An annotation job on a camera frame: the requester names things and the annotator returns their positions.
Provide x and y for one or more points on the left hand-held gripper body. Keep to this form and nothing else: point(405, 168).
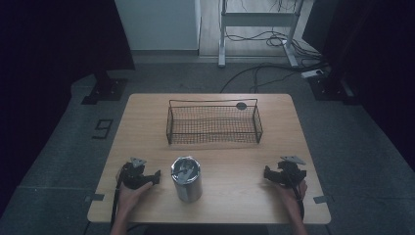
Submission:
point(133, 176)

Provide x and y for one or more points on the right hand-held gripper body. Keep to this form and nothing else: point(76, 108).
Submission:
point(291, 172)

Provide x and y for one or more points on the stainless steel cup with lid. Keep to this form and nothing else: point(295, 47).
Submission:
point(186, 181)

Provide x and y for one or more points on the person's left hand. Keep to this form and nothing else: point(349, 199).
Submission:
point(130, 197)

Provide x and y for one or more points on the person's right hand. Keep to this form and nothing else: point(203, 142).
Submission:
point(291, 196)

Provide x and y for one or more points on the grey tape piece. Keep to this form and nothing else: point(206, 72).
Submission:
point(321, 199)
point(95, 197)

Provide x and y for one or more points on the black round table grommet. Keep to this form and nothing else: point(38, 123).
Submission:
point(241, 105)

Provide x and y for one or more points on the black stand base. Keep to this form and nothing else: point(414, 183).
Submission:
point(329, 88)
point(106, 89)

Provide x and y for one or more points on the white power strip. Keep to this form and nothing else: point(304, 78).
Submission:
point(312, 73)

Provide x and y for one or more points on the black curtain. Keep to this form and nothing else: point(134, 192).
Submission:
point(49, 49)
point(375, 58)

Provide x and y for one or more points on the white cabinet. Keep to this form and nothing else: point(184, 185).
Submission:
point(160, 26)

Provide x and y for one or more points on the white desk frame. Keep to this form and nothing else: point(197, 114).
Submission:
point(257, 19)

